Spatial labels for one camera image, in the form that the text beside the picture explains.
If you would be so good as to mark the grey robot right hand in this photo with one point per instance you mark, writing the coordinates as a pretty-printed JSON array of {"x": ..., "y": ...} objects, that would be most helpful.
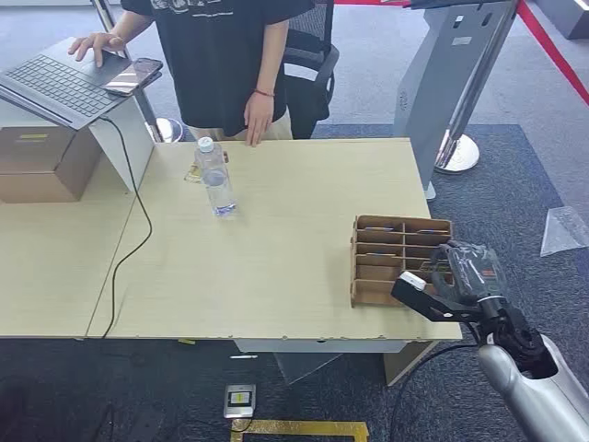
[{"x": 473, "y": 271}]

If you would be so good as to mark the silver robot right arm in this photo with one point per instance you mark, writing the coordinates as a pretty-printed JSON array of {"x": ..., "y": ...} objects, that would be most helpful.
[{"x": 529, "y": 384}]

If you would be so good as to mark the person's left forearm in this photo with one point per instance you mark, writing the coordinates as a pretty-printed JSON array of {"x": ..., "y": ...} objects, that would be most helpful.
[{"x": 272, "y": 58}]

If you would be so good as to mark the person's right forearm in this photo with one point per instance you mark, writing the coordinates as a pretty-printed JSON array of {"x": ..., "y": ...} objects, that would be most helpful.
[{"x": 133, "y": 27}]

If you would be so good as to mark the brown wooden card rack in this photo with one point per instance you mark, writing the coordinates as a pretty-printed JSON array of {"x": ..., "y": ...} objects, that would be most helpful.
[{"x": 381, "y": 274}]

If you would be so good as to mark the person's left hand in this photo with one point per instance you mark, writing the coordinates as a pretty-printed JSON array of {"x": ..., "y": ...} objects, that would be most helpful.
[{"x": 259, "y": 119}]

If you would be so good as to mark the person's hand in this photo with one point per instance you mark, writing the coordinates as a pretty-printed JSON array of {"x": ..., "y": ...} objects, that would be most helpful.
[
  {"x": 259, "y": 119},
  {"x": 99, "y": 44}
]

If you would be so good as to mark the person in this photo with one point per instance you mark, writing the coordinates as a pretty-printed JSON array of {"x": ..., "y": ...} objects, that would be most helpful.
[{"x": 221, "y": 61}]

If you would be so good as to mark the person's right hand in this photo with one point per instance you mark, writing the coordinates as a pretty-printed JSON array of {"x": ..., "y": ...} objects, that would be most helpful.
[{"x": 99, "y": 44}]

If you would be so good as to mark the clear plastic bag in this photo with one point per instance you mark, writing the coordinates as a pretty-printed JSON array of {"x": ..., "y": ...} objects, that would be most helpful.
[{"x": 563, "y": 230}]

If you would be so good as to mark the beige desk leg panel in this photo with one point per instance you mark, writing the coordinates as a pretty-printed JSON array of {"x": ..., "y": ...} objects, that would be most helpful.
[{"x": 407, "y": 363}]

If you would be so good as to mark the grey kiosk stand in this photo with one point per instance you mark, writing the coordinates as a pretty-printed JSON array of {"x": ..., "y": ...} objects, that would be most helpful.
[{"x": 437, "y": 91}]

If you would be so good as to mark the red barrier belt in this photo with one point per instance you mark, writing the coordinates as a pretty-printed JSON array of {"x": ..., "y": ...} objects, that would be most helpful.
[{"x": 552, "y": 52}]

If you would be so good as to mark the grey platform block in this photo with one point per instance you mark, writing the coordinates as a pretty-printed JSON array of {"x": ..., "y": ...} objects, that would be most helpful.
[{"x": 565, "y": 15}]

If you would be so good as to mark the black office chair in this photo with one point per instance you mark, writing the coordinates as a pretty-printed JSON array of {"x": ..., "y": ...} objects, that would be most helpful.
[{"x": 311, "y": 73}]

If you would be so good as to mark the silver floor socket box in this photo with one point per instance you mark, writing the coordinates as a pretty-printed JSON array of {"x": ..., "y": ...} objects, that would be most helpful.
[{"x": 240, "y": 400}]

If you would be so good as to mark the clear plastic water bottle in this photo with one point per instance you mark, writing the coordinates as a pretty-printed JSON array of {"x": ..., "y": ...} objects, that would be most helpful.
[{"x": 216, "y": 180}]

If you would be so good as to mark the white laptop stand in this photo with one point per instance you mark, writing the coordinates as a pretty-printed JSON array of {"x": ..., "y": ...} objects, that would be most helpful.
[{"x": 127, "y": 143}]

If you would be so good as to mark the black smartphone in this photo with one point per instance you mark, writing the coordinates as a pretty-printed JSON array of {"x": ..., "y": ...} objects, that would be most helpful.
[{"x": 133, "y": 76}]

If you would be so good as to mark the grey laptop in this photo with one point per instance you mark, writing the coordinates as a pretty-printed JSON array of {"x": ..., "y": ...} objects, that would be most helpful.
[{"x": 59, "y": 85}]

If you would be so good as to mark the brown cardboard box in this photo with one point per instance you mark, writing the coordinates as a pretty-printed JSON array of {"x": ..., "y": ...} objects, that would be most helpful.
[{"x": 41, "y": 161}]

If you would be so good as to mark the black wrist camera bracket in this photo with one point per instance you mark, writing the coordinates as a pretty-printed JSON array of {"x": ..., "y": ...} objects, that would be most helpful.
[{"x": 434, "y": 308}]

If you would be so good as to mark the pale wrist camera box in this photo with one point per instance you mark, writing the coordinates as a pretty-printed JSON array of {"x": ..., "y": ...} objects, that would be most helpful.
[{"x": 412, "y": 280}]

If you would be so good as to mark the chrome stanchion post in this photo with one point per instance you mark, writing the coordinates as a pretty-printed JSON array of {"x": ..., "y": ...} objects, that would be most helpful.
[
  {"x": 167, "y": 130},
  {"x": 478, "y": 79}
]

